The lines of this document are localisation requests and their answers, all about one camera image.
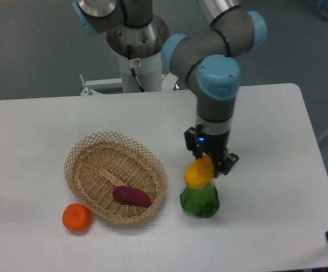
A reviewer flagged purple sweet potato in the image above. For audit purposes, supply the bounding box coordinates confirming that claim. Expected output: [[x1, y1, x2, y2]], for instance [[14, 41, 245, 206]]
[[112, 186, 152, 207]]

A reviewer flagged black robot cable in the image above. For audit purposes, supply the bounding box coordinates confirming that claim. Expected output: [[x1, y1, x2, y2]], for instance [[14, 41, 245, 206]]
[[127, 45, 146, 93]]

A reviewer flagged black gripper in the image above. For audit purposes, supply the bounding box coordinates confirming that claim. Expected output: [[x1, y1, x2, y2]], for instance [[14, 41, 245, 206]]
[[184, 124, 239, 178]]

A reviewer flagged woven wicker basket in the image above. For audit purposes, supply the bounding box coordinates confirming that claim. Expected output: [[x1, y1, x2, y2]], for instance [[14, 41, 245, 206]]
[[64, 131, 167, 224]]

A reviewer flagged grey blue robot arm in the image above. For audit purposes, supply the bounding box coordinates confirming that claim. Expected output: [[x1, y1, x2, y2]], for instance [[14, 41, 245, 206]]
[[72, 1, 267, 175]]

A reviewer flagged orange tangerine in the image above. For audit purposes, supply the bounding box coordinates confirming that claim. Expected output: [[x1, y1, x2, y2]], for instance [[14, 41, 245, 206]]
[[62, 203, 92, 232]]

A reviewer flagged yellow mango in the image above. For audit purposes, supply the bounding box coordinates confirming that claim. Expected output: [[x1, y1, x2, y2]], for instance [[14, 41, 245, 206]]
[[184, 155, 215, 189]]

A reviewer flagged green bok choy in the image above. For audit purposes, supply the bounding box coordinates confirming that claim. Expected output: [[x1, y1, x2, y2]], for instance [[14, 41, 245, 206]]
[[180, 181, 220, 218]]

